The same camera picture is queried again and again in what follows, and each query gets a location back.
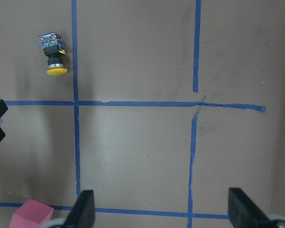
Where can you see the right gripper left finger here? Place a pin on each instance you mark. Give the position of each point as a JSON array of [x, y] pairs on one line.
[[82, 214]]

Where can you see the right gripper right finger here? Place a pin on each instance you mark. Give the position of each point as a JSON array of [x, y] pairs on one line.
[[244, 213]]

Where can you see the yellow push button switch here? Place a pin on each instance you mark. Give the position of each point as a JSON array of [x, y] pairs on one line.
[[53, 49]]

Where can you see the pink cube centre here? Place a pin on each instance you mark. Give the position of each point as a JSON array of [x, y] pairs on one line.
[[32, 214]]

